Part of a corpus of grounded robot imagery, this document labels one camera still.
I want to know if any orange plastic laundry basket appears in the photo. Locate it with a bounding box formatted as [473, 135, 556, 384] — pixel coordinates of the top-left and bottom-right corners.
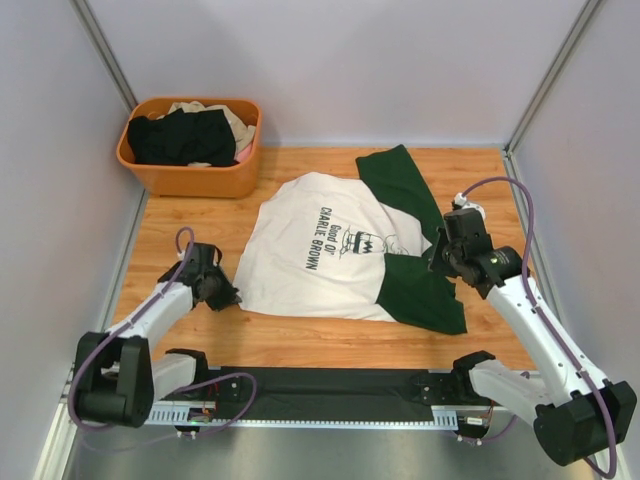
[116, 97, 262, 199]

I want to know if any pink garment in basket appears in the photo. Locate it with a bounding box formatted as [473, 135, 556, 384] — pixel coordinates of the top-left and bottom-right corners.
[235, 145, 252, 163]

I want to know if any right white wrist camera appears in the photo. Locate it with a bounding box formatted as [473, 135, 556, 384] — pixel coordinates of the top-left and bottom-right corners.
[452, 192, 486, 220]

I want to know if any left aluminium frame post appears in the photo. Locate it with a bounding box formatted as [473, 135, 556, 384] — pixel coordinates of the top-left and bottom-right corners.
[69, 0, 139, 114]

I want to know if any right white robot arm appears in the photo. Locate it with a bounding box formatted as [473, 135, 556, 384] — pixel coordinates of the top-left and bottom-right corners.
[430, 208, 637, 466]

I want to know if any right aluminium frame post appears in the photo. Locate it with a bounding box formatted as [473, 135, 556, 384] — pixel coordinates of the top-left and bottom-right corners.
[503, 0, 606, 156]

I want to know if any black base mat strip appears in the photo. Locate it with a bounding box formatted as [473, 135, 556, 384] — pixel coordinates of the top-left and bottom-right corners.
[242, 367, 467, 423]

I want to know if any aluminium frame post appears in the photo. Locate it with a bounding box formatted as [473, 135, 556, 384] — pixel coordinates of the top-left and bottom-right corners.
[503, 0, 606, 156]
[69, 0, 139, 114]

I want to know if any black t-shirt in basket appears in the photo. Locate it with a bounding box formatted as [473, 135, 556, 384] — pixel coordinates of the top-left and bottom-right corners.
[126, 109, 237, 167]

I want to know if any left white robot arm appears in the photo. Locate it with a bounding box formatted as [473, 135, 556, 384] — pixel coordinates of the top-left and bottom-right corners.
[68, 243, 240, 430]

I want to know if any white green raglan t-shirt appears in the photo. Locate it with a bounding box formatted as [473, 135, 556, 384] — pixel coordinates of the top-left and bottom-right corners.
[234, 145, 467, 335]

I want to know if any beige t-shirt in basket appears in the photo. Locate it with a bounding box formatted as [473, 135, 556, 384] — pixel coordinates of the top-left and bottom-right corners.
[167, 101, 256, 154]

